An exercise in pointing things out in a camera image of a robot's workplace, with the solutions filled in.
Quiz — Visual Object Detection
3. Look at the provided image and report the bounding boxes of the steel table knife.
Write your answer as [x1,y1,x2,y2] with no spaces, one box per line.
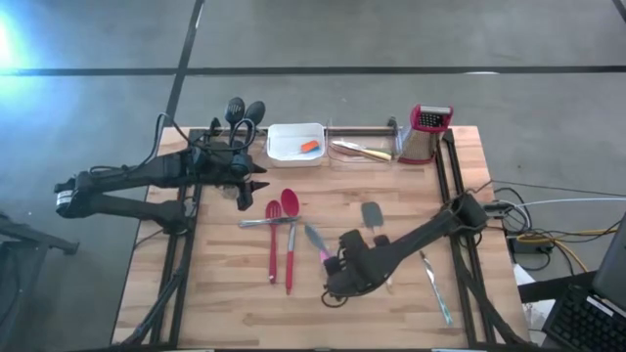
[238,215,301,228]

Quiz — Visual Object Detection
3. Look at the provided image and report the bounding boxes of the black power box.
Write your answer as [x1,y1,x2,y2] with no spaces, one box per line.
[508,237,555,256]

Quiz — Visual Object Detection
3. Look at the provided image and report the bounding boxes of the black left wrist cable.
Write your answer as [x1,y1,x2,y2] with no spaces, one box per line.
[228,116,256,157]

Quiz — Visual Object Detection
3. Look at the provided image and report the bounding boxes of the black laptop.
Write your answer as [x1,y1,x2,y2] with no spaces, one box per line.
[541,212,626,352]

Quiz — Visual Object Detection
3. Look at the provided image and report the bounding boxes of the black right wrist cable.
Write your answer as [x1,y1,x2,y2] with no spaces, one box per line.
[320,288,346,309]

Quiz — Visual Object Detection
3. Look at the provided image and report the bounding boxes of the red spoon with steel neck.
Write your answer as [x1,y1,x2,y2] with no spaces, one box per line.
[280,188,301,296]

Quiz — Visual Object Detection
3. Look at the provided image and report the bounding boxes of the black stand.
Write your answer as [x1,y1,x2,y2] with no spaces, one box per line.
[0,212,80,352]

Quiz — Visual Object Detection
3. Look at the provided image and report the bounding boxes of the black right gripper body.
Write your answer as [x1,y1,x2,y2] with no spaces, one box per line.
[338,229,392,295]

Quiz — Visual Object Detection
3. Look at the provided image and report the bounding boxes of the black aluminium rig frame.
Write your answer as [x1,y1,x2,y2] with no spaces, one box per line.
[114,125,532,349]

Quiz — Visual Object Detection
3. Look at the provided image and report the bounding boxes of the grey plug adapter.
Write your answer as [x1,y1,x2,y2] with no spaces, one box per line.
[483,199,514,219]

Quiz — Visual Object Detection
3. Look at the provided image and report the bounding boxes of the black hanging cable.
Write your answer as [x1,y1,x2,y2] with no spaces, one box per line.
[87,112,197,175]

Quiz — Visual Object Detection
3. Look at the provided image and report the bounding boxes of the blue-grey silicone spatula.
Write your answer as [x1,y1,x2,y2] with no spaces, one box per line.
[304,223,330,255]

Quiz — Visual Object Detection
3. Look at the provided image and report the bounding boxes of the yellow cable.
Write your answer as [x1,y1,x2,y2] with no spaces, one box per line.
[515,227,622,275]

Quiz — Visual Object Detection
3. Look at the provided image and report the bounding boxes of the white paper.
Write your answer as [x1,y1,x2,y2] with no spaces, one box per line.
[513,266,557,338]

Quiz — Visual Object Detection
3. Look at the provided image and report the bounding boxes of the wooden-handled grey spatula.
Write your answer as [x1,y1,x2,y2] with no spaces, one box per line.
[360,200,394,295]

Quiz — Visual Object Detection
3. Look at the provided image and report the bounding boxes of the red-handled steel box grater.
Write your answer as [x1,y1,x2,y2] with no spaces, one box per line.
[396,103,455,165]

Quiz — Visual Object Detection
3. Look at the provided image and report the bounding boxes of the knife with cream handle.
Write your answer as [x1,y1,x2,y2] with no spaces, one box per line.
[331,140,394,162]

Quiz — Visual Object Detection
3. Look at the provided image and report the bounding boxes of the thin black cable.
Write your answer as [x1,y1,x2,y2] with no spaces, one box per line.
[481,178,626,194]

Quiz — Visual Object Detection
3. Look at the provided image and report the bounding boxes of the red slotted turner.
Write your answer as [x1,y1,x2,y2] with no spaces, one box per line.
[264,198,284,286]

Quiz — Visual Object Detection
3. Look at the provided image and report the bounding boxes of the orange tool with clear handle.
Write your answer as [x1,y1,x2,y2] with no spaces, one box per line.
[287,139,322,154]

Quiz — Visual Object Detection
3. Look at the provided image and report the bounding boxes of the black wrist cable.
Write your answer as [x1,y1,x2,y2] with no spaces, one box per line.
[228,116,256,157]
[320,288,346,309]

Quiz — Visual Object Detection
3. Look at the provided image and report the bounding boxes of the white plastic bin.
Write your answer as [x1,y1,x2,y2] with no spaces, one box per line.
[266,121,328,168]

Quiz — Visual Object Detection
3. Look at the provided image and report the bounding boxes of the white cable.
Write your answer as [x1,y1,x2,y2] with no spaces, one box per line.
[508,196,626,210]

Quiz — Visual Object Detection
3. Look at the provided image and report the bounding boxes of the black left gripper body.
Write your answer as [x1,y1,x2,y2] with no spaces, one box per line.
[195,144,254,211]

